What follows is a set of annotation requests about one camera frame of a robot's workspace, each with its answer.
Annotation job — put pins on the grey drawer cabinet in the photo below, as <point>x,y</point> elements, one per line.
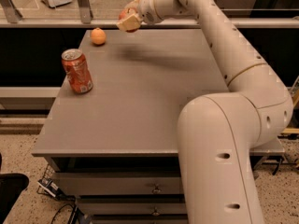
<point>128,122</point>

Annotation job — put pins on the black chair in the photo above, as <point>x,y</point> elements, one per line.
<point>11,187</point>

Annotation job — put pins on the wire basket on floor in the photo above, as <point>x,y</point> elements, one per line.
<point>46,185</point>

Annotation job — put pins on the metal railing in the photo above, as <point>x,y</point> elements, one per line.
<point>90,13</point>

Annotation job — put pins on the middle grey drawer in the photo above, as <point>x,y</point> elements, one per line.
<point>135,206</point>

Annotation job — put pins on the orange fruit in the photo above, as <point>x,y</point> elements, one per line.
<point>98,36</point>

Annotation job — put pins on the top grey drawer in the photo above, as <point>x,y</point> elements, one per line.
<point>118,183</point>

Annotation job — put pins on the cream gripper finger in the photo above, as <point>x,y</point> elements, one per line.
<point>133,5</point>
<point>129,22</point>

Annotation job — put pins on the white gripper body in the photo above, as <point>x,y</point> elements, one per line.
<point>148,7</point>

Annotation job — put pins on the red soda can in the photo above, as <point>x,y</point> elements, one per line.
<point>77,71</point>

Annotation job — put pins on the grey drawer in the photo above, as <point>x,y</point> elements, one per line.
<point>135,206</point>
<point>118,183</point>

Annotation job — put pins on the red apple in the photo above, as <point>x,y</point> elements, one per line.
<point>128,11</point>

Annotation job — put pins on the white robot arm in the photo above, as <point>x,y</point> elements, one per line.
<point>217,131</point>

